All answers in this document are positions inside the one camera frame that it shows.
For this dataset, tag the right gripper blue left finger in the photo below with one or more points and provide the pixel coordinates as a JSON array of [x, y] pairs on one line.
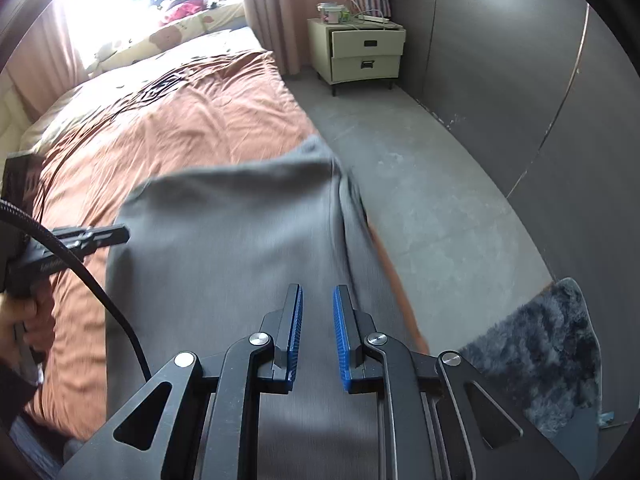
[[198, 418]]

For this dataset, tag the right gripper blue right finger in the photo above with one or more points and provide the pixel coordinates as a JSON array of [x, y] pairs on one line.
[[438, 417]]

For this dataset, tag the grey polo shirt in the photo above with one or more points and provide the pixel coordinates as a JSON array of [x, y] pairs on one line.
[[212, 250]]

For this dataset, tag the pink red clothes pile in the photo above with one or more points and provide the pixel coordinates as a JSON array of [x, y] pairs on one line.
[[182, 10]]

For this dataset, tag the person's left hand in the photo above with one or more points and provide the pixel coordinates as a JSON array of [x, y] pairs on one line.
[[35, 315]]

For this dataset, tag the cream padded headboard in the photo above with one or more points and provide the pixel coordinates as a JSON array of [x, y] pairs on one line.
[[13, 117]]

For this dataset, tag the dark fluffy floor rug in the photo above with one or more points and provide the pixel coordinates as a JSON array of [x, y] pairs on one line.
[[545, 356]]

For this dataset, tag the beige bed sheet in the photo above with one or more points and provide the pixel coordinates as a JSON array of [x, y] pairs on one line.
[[79, 104]]

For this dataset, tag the pink left curtain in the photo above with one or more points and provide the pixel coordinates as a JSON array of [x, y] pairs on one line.
[[46, 64]]

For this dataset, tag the rust brown bed blanket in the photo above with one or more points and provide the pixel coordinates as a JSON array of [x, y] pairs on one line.
[[222, 111]]

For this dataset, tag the cream bedside nightstand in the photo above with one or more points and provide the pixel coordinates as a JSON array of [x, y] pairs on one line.
[[355, 51]]

